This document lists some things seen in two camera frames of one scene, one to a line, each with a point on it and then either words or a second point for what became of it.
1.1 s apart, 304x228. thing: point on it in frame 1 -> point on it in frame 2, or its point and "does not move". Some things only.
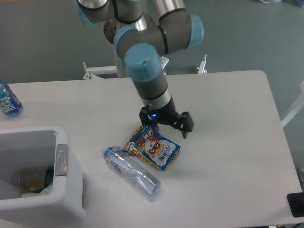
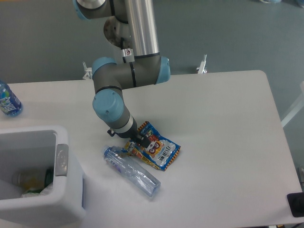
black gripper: [166, 115] -> [132, 133]
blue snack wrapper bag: [152, 149] does not move
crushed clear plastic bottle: [139, 175] does not move
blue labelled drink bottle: [9, 104] does not move
